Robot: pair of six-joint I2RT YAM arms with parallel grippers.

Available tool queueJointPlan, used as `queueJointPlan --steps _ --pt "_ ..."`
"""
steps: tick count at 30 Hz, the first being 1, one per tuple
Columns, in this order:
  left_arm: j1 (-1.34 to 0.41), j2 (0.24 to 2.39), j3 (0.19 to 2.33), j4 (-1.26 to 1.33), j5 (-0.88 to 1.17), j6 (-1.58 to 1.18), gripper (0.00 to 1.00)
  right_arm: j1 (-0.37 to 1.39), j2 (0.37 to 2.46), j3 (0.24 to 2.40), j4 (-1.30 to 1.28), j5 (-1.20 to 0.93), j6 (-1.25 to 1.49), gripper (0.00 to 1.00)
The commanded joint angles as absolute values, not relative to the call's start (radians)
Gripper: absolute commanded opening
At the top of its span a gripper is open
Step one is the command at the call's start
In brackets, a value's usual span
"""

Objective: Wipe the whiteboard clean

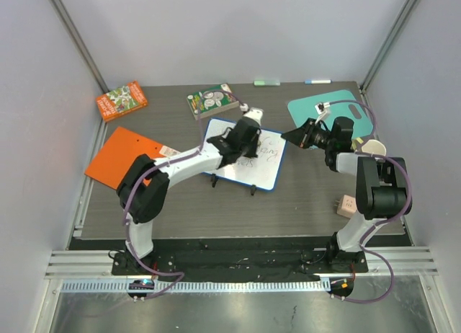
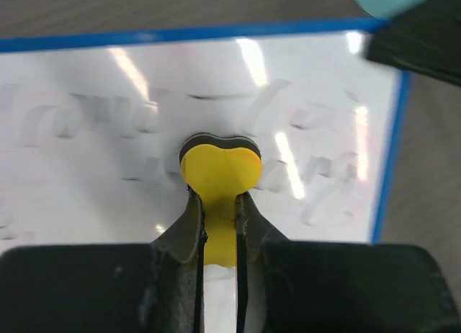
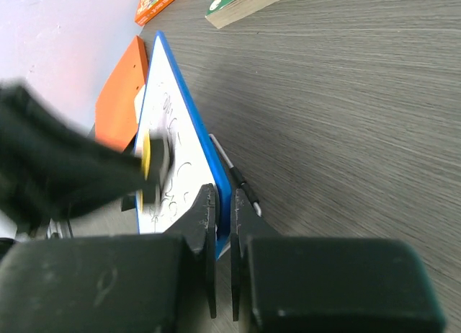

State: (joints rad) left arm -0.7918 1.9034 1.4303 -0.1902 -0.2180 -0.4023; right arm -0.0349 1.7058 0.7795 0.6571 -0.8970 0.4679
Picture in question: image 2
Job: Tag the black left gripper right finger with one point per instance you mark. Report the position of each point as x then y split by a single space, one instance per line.
306 286

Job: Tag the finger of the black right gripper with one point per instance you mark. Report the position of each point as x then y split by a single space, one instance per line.
424 39

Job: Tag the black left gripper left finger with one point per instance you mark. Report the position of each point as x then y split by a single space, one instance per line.
150 287

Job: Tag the yellow bone-shaped eraser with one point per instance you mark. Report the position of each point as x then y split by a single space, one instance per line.
219 169

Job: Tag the blue-framed whiteboard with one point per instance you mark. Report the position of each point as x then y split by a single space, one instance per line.
92 127

